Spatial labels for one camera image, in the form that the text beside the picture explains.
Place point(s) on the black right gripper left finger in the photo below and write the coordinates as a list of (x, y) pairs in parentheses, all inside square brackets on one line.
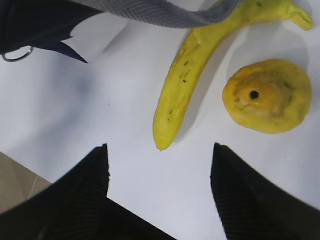
[(76, 207)]

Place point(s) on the yellow pear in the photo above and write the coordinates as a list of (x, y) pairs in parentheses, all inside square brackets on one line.
[(271, 96)]

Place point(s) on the yellow banana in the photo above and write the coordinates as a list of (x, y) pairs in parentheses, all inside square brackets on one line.
[(195, 52)]

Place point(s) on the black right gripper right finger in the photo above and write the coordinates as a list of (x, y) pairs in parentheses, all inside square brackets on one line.
[(251, 207)]

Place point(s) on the navy blue lunch bag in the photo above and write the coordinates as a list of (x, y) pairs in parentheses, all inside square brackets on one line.
[(45, 24)]

